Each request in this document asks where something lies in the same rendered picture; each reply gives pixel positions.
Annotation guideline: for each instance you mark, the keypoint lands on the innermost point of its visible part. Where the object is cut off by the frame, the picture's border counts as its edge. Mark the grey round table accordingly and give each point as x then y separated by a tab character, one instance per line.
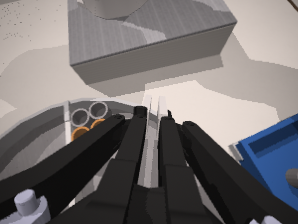
43	133

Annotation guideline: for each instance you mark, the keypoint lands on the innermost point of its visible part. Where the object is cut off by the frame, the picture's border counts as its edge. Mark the grey metal bushing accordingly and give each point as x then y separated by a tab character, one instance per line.
77	115
96	106
292	177

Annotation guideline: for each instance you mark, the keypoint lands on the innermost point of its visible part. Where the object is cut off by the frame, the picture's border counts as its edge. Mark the blue crate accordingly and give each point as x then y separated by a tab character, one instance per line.
277	152

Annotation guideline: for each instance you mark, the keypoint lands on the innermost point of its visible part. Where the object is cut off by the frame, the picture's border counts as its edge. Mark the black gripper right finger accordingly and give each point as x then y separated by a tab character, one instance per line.
237	196

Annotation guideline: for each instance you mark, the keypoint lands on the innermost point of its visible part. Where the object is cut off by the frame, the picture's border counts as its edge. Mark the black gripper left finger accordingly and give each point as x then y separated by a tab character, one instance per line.
42	192

